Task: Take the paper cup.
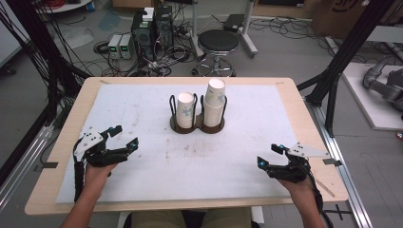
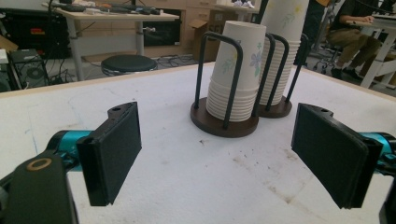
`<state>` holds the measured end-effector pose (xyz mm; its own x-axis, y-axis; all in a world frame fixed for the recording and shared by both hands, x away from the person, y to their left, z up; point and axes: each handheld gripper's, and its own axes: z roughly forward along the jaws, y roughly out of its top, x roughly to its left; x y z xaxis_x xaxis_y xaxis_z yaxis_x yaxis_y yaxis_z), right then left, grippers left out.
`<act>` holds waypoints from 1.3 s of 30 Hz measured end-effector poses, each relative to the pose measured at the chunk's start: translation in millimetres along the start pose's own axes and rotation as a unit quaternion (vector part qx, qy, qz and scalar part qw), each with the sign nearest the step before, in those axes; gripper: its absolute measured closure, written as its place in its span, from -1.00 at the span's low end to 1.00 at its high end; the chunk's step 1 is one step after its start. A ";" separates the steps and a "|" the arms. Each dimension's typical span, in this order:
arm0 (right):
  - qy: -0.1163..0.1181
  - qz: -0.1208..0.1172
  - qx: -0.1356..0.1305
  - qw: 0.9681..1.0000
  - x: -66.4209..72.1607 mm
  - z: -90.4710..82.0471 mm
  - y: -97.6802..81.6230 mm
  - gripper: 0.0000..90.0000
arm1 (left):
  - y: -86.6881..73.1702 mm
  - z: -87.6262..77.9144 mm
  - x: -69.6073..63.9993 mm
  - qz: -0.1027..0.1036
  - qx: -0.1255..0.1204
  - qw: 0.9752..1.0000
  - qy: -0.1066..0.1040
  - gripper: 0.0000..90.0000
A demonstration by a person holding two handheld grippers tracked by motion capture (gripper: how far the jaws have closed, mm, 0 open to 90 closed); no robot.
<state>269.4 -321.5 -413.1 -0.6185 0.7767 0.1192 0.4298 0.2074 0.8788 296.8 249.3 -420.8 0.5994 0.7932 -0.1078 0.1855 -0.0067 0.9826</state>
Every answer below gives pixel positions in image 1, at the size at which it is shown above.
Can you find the black computer tower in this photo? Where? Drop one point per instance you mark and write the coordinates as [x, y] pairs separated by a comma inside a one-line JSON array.
[[142, 38], [164, 31]]

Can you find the white platform board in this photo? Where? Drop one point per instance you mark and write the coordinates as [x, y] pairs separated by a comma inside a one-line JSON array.
[[370, 107]]

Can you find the aluminium rail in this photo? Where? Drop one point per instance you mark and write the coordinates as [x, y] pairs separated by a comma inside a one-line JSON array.
[[342, 164], [22, 167]]

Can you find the person's right hand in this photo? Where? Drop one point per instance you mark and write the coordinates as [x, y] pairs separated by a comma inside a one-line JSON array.
[[299, 190]]

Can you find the white table mat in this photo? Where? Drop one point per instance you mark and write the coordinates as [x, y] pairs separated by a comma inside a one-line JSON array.
[[196, 164]]

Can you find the black metal frame post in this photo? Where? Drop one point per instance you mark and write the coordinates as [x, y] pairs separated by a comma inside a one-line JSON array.
[[342, 60], [47, 57]]

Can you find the person's left hand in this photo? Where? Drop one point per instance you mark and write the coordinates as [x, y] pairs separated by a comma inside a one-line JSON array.
[[96, 179]]

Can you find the small white box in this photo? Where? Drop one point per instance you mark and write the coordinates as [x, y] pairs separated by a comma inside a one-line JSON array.
[[148, 14]]

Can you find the brown cardboard box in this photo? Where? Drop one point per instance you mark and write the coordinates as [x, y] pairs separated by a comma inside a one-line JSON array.
[[335, 19]]

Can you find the black round stool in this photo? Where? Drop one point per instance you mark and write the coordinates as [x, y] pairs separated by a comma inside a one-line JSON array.
[[218, 41]]

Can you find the black tape cross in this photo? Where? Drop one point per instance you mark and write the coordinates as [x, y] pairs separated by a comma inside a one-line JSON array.
[[338, 211]]

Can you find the grey bench power supply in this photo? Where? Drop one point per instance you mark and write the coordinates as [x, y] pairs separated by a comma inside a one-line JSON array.
[[126, 46], [114, 46]]

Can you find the flat black device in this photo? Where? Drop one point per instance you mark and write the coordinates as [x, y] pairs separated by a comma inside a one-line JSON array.
[[234, 22]]

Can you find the thin wooden stick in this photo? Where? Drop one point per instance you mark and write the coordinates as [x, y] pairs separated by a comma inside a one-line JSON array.
[[324, 187]]

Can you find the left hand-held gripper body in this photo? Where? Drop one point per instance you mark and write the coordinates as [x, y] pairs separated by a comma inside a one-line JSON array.
[[95, 152]]

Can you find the person's khaki trouser legs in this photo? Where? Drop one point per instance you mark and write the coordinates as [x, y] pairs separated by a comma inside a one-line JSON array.
[[158, 220]]

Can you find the black tape piece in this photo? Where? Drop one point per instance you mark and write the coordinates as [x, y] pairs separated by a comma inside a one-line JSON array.
[[332, 161], [47, 165]]

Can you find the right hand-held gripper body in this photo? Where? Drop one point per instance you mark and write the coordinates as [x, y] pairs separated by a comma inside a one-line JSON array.
[[294, 167]]

